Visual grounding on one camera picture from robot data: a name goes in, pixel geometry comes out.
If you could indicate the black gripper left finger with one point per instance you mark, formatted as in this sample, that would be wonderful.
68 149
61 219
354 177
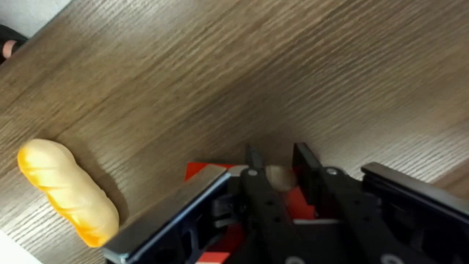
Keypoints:
269 224

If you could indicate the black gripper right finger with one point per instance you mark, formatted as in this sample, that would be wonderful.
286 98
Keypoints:
338 196

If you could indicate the yellow bread loaf toy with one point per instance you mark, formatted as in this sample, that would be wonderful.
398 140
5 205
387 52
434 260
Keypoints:
71 191

